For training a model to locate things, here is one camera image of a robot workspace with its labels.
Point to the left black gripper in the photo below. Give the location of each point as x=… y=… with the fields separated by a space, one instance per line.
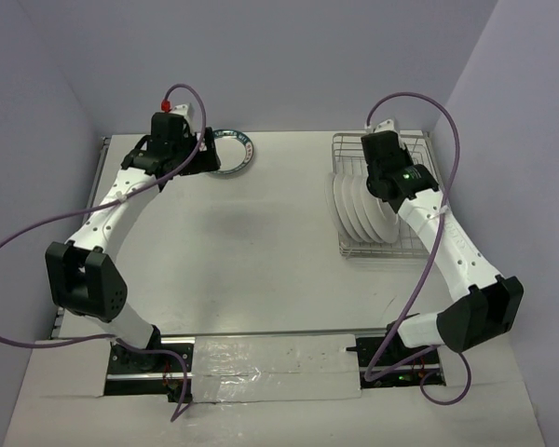
x=205 y=160

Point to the orange sunburst pattern plate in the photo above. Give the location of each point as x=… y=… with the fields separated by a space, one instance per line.
x=331 y=206

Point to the grey rim red character plate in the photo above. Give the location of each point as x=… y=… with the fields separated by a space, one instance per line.
x=341 y=208

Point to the green red ring plate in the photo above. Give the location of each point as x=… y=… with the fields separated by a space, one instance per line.
x=356 y=188
x=380 y=227
x=353 y=216

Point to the green lettered rim plate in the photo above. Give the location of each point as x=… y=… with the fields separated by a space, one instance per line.
x=235 y=150
x=393 y=220

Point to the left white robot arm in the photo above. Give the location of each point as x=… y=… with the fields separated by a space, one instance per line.
x=82 y=273

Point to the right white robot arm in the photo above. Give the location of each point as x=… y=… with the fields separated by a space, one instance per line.
x=485 y=303

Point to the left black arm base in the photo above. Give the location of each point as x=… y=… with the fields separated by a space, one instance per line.
x=131 y=374

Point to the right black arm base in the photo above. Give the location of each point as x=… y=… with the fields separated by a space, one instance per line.
x=428 y=366

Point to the silver tape patch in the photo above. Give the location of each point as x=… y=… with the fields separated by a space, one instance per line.
x=275 y=368

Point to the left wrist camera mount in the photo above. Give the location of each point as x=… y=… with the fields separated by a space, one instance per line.
x=186 y=110

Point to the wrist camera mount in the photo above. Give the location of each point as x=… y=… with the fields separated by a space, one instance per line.
x=186 y=110
x=388 y=125

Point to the steel wire dish rack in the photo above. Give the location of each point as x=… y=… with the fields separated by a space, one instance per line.
x=394 y=170

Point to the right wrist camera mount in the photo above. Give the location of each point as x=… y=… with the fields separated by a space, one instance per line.
x=388 y=125

